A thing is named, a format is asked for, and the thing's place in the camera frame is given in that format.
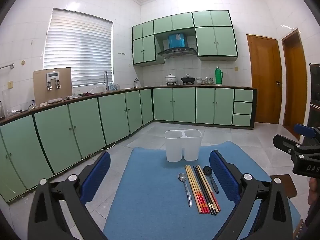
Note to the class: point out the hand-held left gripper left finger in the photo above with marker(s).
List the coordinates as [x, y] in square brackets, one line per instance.
[96, 177]

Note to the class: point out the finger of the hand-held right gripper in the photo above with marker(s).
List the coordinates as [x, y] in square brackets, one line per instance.
[285, 142]
[303, 130]

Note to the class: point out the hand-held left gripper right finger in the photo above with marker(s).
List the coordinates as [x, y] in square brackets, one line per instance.
[223, 177]

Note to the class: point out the brown wooden chopstick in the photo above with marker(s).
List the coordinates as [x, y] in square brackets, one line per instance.
[208, 184]

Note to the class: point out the black spoon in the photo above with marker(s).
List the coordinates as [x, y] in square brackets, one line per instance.
[207, 171]

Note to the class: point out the black chopstick silver band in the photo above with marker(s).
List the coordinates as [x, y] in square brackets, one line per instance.
[204, 186]
[201, 185]

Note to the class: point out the metal spoon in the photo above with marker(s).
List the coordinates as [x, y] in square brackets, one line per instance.
[182, 177]

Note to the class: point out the white two-compartment utensil holder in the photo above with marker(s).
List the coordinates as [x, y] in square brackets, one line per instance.
[175, 150]

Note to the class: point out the person's right hand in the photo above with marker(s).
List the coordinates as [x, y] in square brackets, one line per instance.
[314, 191]

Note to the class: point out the black appliance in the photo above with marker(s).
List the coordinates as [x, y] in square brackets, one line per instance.
[315, 97]

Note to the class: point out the plain wooden door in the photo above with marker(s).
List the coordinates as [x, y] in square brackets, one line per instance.
[295, 87]

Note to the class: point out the long green base cabinet run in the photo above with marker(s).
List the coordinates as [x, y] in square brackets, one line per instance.
[82, 127]

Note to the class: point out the blue table mat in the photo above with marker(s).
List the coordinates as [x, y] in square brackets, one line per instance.
[150, 192]

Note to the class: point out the green base cabinet with drawers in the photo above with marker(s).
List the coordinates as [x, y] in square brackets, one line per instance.
[205, 106]

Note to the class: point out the dark red cloth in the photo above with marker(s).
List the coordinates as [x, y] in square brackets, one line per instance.
[88, 94]

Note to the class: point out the light cloth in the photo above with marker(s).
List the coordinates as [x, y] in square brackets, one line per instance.
[73, 96]

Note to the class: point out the green thermos flask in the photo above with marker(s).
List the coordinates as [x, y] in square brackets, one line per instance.
[218, 76]

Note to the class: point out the brown countertop water dispenser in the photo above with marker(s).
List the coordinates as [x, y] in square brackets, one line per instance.
[53, 92]

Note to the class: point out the glass jars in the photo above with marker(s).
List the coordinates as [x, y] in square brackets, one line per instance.
[208, 80]

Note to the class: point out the stack of bowls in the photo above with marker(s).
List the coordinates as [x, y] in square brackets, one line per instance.
[199, 80]

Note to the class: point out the chrome kitchen faucet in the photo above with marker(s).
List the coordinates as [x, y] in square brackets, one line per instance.
[105, 76]

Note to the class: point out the black wok with lid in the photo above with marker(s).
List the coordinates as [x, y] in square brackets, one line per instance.
[188, 79]

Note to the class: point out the white cooking pot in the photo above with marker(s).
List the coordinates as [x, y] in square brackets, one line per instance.
[170, 78]

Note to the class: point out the clear glass pitcher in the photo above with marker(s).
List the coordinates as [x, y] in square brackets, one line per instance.
[8, 102]

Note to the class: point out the range hood with blue film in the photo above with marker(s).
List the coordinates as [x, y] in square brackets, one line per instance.
[177, 51]

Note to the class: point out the metal towel bar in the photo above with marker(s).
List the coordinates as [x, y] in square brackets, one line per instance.
[7, 66]

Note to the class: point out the green upper wall cabinet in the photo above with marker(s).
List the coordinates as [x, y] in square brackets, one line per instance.
[172, 22]
[215, 37]
[145, 45]

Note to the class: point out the yellowed wall outlet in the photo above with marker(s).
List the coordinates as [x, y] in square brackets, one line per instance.
[10, 84]

